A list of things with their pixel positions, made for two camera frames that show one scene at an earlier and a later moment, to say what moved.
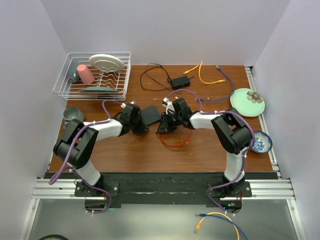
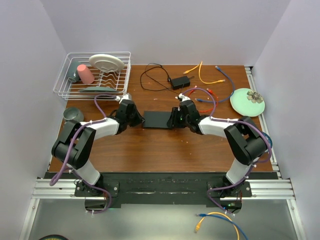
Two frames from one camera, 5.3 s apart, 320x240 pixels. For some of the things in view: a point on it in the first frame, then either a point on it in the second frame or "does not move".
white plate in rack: [107, 62] does not move
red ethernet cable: [175, 146] to [210, 91]
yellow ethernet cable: [203, 81] does not move
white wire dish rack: [94, 76] does not move
